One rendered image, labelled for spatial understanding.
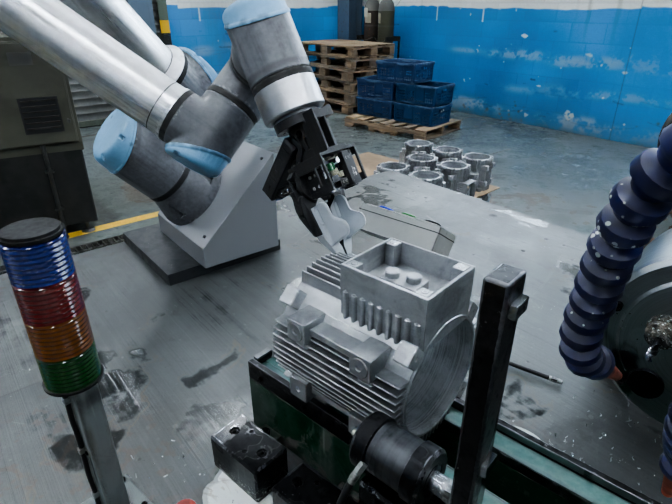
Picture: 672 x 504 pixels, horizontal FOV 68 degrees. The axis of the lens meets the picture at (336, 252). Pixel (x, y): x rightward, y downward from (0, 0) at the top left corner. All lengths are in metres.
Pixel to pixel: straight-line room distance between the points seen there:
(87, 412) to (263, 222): 0.76
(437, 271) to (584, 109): 6.15
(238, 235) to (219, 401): 0.50
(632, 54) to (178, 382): 6.03
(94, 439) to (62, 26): 0.56
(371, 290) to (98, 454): 0.39
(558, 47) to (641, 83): 1.04
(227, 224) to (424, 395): 0.72
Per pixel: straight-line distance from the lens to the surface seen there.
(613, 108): 6.59
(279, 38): 0.72
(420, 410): 0.69
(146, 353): 1.07
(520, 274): 0.37
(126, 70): 0.83
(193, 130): 0.80
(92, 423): 0.69
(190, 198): 1.32
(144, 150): 1.26
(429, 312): 0.53
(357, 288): 0.58
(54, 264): 0.57
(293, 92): 0.69
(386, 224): 0.90
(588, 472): 0.70
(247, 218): 1.28
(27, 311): 0.59
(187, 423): 0.90
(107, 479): 0.75
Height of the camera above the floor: 1.42
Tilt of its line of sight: 27 degrees down
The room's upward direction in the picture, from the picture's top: straight up
